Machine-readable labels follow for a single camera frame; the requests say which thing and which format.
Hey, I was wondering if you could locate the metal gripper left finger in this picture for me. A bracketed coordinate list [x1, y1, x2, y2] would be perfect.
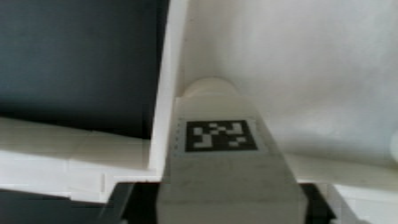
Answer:
[95, 183, 159, 224]

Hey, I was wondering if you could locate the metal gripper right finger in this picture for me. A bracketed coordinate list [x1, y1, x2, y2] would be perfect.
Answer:
[300, 183, 335, 224]

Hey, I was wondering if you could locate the white table leg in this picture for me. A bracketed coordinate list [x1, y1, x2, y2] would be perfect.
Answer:
[387, 129, 398, 164]
[156, 78, 307, 224]

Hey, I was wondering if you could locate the white square table top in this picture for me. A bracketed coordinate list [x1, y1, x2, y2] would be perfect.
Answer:
[145, 0, 398, 193]

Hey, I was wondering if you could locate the white U-shaped obstacle wall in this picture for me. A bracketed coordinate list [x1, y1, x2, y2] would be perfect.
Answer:
[0, 118, 398, 224]

